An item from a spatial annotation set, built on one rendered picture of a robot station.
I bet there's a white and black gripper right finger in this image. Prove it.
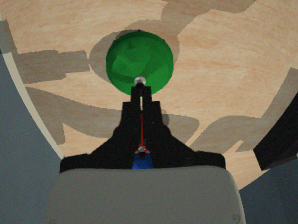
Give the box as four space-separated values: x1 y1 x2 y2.
142 86 226 169

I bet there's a red dome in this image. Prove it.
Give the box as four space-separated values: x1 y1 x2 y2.
137 110 148 160

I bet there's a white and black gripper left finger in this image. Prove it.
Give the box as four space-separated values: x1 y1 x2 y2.
60 86 141 173

